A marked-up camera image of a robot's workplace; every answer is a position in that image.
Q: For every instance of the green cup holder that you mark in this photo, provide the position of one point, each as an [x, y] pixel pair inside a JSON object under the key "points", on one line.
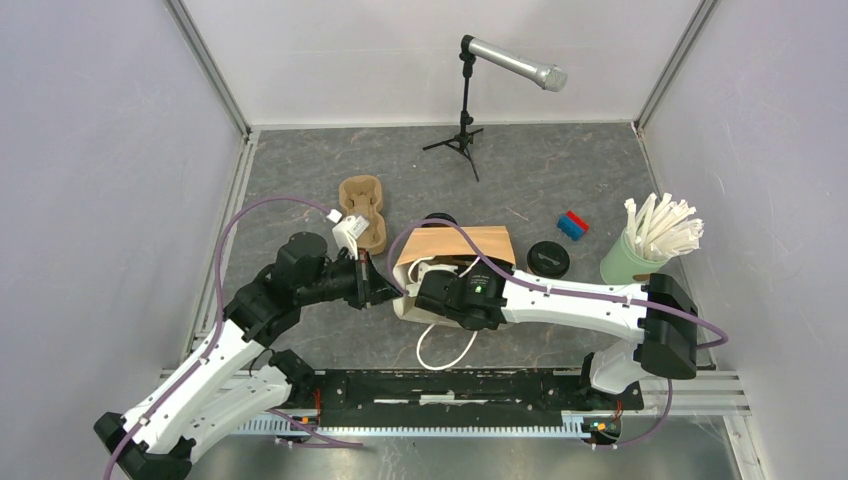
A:
{"points": [[621, 264]]}

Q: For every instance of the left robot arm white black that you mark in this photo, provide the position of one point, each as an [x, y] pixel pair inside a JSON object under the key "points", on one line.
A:
{"points": [[166, 433]]}

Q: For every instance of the black lid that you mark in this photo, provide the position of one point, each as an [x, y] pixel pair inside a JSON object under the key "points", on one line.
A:
{"points": [[438, 219], [548, 259]]}

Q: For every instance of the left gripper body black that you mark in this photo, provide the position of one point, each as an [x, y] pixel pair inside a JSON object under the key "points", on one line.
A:
{"points": [[359, 281]]}

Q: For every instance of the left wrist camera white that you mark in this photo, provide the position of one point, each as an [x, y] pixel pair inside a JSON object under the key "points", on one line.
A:
{"points": [[347, 230]]}

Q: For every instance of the brown paper bag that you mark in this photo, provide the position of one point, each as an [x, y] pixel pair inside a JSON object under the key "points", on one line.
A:
{"points": [[440, 248]]}

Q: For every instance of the white wrapped straws bundle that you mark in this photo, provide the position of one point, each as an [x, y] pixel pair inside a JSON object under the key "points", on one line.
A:
{"points": [[661, 228]]}

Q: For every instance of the silver microphone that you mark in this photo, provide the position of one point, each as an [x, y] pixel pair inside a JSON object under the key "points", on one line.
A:
{"points": [[548, 77]]}

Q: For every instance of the blue red block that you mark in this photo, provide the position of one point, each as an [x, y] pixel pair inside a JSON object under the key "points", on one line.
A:
{"points": [[572, 225]]}

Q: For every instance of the cardboard cup carrier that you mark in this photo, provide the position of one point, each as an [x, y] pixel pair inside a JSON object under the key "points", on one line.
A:
{"points": [[363, 195]]}

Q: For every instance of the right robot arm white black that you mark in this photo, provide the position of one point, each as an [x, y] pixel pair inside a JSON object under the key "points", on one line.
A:
{"points": [[651, 338]]}

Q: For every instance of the black microphone tripod stand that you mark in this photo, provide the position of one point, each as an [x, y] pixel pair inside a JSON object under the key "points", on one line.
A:
{"points": [[464, 138]]}

